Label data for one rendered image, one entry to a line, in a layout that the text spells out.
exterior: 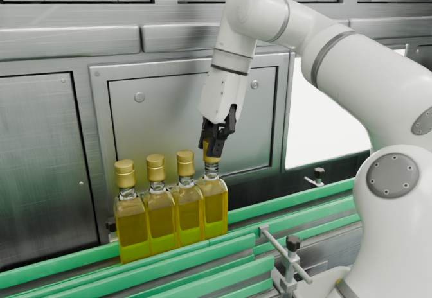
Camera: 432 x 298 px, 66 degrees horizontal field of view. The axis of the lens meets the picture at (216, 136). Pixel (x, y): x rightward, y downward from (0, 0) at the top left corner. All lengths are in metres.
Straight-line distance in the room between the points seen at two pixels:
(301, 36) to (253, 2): 0.11
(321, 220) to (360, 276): 0.59
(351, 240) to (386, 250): 0.69
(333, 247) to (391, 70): 0.64
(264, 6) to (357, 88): 0.21
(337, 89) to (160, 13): 0.44
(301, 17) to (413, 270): 0.41
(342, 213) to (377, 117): 0.58
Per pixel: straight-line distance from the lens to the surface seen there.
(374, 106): 0.38
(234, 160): 0.87
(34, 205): 0.84
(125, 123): 0.73
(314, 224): 0.89
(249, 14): 0.53
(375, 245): 0.31
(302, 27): 0.58
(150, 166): 0.63
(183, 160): 0.64
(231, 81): 0.59
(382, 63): 0.40
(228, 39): 0.61
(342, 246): 0.98
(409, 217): 0.30
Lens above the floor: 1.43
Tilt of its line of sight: 22 degrees down
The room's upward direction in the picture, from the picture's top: straight up
